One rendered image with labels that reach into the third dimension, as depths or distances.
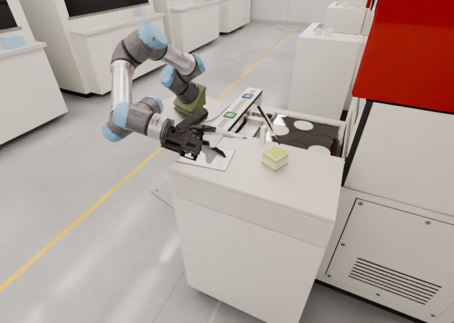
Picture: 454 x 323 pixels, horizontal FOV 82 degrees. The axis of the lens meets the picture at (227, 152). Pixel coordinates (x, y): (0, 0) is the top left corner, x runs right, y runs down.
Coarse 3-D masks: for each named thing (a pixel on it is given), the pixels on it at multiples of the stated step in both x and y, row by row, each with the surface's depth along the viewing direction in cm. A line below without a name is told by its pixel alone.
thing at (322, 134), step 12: (276, 120) 145; (288, 120) 145; (300, 120) 145; (288, 132) 135; (300, 132) 135; (312, 132) 134; (324, 132) 135; (336, 132) 134; (288, 144) 126; (300, 144) 126; (312, 144) 126; (324, 144) 126
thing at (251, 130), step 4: (248, 124) 145; (252, 124) 145; (256, 124) 145; (244, 128) 142; (248, 128) 142; (252, 128) 142; (256, 128) 142; (260, 128) 147; (240, 132) 138; (244, 132) 138; (248, 132) 138; (252, 132) 138; (256, 132) 140; (252, 136) 135
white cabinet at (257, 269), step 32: (192, 224) 116; (224, 224) 106; (256, 224) 98; (192, 256) 132; (224, 256) 119; (256, 256) 109; (288, 256) 100; (320, 256) 92; (224, 288) 136; (256, 288) 123; (288, 288) 111; (288, 320) 126
